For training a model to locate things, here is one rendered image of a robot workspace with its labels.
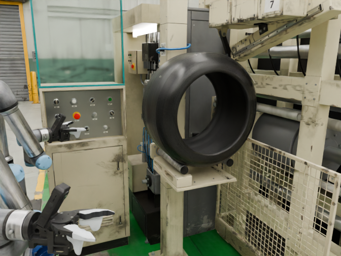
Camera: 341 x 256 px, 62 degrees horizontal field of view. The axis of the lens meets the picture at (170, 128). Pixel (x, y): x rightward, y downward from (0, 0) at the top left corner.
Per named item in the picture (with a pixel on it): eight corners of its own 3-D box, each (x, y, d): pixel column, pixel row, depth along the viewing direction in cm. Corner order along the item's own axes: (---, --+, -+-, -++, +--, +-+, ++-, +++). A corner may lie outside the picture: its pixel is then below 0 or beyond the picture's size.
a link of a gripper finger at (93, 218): (111, 225, 82) (77, 232, 77) (110, 205, 81) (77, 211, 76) (114, 229, 79) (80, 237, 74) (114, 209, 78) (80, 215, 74)
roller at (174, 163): (157, 154, 177) (157, 147, 176) (163, 153, 179) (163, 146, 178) (180, 175, 146) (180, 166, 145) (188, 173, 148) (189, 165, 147)
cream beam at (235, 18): (207, 28, 173) (208, 2, 169) (241, 30, 182) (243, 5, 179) (281, 15, 119) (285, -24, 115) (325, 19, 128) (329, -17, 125)
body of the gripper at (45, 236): (82, 240, 76) (39, 237, 77) (82, 209, 75) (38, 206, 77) (70, 255, 69) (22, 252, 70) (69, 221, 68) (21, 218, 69)
